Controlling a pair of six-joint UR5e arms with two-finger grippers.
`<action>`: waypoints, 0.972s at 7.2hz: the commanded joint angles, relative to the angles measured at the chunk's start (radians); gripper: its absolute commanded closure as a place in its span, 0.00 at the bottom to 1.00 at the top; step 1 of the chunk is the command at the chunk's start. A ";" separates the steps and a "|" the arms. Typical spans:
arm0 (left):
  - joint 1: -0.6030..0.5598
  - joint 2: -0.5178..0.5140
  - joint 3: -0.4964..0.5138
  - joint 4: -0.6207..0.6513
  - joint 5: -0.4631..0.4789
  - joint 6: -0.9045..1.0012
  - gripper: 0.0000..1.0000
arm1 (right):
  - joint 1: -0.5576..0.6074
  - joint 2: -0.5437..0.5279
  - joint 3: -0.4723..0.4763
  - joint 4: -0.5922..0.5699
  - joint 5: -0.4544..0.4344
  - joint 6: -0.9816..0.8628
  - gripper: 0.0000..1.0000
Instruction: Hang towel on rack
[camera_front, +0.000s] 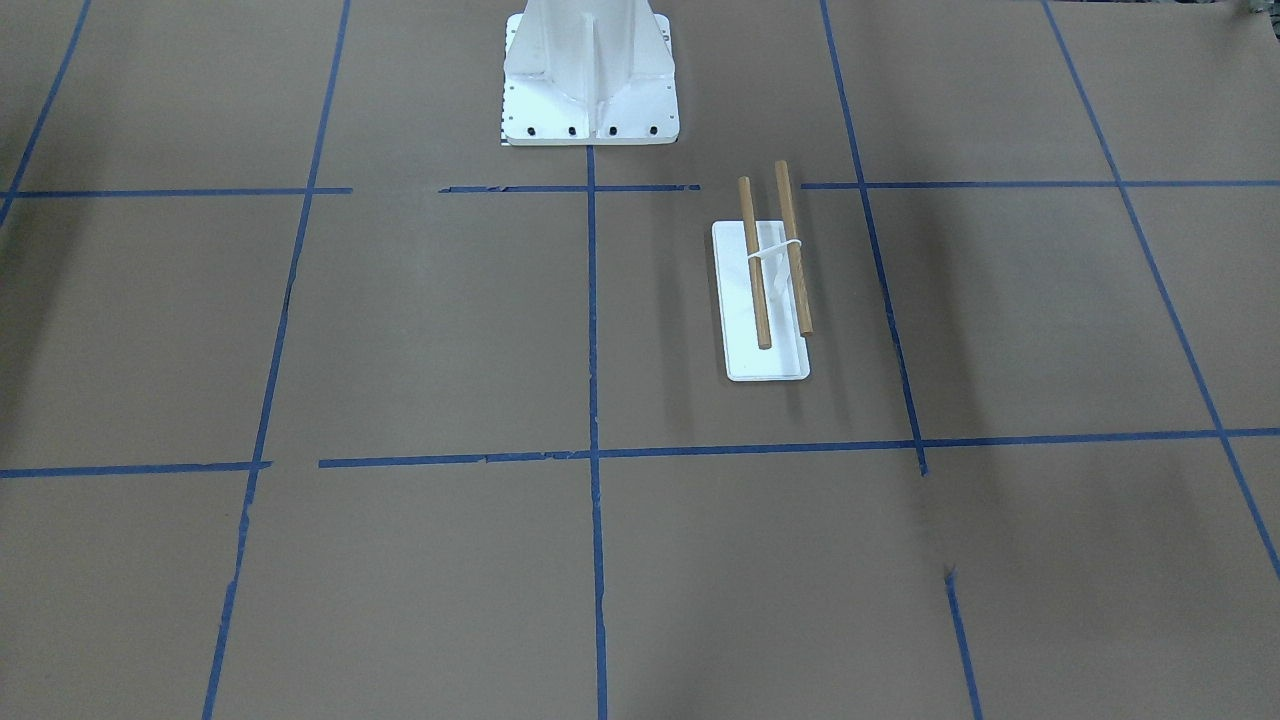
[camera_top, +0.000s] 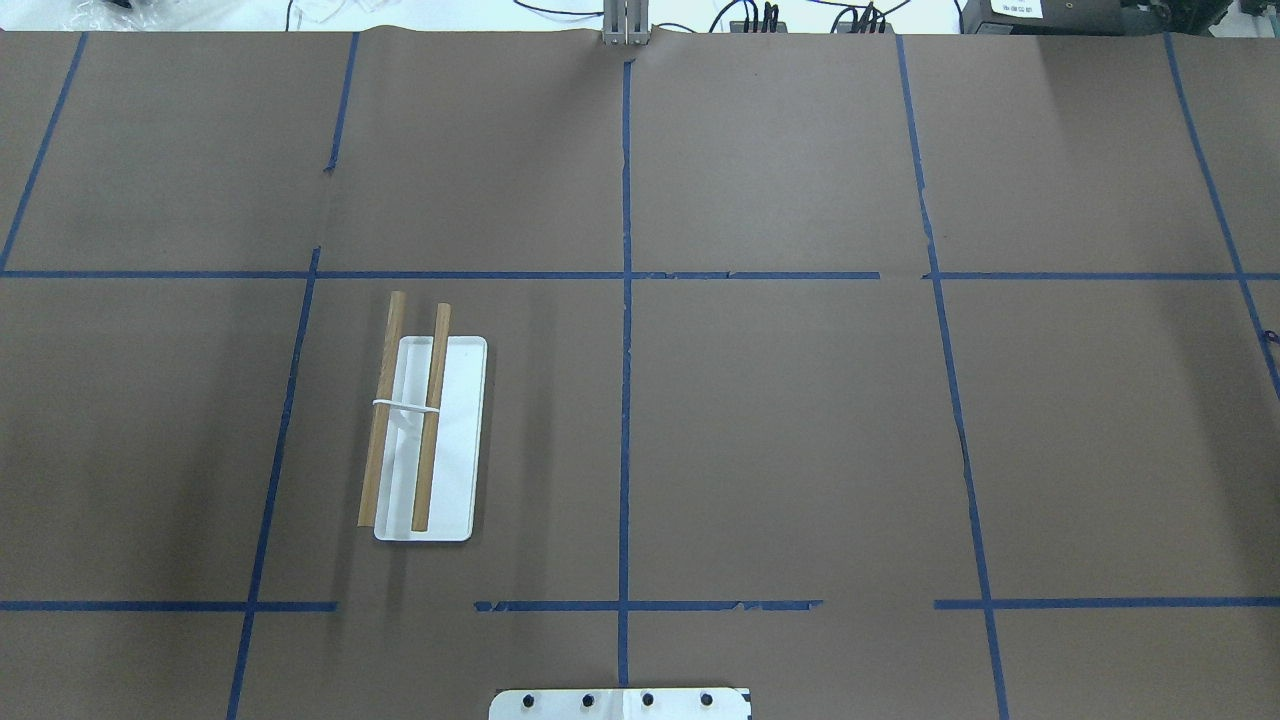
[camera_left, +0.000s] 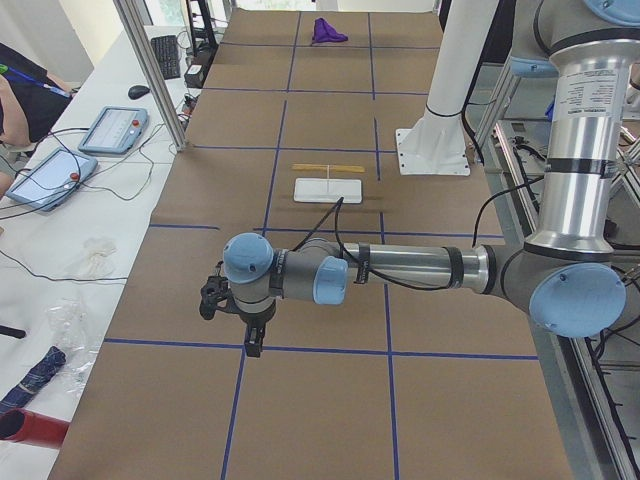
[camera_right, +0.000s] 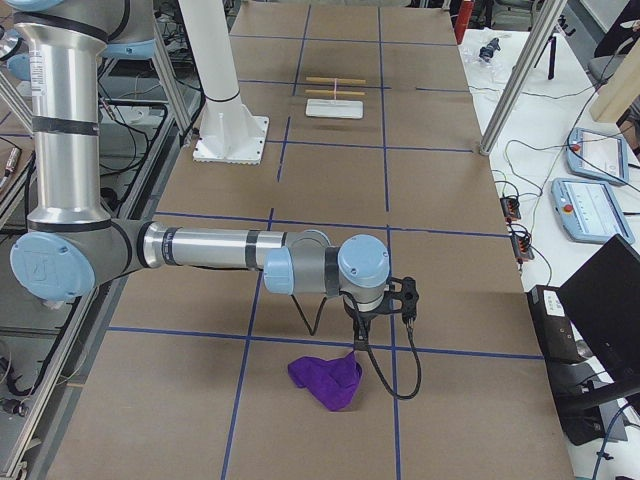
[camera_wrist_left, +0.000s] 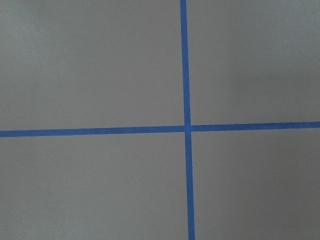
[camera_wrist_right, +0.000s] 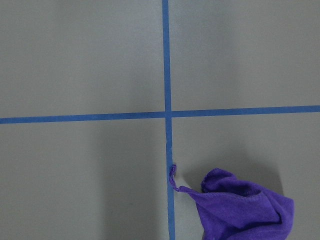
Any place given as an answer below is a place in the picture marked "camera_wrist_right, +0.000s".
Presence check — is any purple microfiber towel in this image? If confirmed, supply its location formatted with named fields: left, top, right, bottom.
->
left=169, top=164, right=295, bottom=240

